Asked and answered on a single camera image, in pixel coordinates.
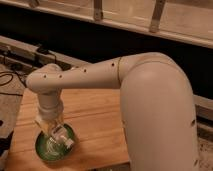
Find green ceramic bowl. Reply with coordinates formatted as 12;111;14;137
35;134;74;162

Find black cable on floor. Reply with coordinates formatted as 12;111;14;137
0;71;26;98

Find small white bottle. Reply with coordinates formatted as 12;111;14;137
51;124;74;149

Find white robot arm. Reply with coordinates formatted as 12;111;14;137
26;52;199;171

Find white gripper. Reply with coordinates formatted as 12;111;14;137
35;105;68;139

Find white window sill rail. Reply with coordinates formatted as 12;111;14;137
0;0;213;49

